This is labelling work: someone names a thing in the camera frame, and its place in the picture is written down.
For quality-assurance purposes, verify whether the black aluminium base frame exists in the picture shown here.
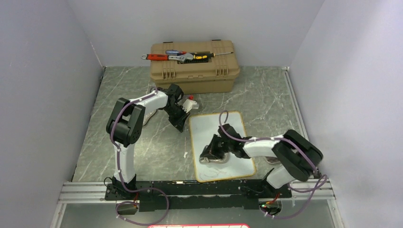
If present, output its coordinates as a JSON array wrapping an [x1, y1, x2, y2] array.
[[58, 179, 336, 212]]

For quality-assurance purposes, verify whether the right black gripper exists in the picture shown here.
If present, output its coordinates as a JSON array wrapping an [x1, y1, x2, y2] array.
[[201, 135, 232, 161]]

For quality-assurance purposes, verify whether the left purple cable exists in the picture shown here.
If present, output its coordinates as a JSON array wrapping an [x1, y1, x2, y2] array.
[[110, 87, 171, 226]]

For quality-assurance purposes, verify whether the dark brown scrubbing pad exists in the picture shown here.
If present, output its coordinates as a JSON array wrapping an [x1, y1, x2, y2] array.
[[265, 157, 280, 165]]

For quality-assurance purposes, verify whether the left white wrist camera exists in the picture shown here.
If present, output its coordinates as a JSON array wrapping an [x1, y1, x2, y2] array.
[[182, 95, 200, 113]]

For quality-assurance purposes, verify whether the blue red handled screwdriver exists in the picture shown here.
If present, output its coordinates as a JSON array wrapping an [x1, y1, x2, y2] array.
[[165, 49, 188, 56]]

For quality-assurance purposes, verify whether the red handled adjustable wrench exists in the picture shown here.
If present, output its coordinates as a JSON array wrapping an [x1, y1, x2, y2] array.
[[141, 53, 194, 63]]

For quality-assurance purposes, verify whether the yellow framed whiteboard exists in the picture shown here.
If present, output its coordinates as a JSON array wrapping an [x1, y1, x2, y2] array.
[[189, 113, 256, 182]]

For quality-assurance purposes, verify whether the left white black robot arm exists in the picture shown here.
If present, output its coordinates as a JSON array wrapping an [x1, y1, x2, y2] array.
[[106, 84, 190, 200]]

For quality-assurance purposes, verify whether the grey mesh scrubbing pad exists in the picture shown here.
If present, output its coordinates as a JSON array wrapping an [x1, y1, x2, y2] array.
[[199, 153, 230, 164]]

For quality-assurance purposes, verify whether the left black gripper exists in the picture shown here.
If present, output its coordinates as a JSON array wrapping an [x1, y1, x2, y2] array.
[[163, 105, 191, 133]]

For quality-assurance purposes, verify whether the yellow black handled screwdriver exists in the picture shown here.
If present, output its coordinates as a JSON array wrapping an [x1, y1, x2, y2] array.
[[192, 52, 233, 60]]

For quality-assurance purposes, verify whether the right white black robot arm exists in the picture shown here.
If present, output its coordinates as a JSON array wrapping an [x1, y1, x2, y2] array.
[[199, 123, 323, 197]]

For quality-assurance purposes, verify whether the tan plastic toolbox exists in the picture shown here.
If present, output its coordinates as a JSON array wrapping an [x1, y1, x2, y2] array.
[[150, 40, 240, 94]]

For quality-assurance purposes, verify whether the grey scrubbing pad left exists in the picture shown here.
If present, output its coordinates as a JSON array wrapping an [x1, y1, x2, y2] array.
[[142, 110, 158, 126]]

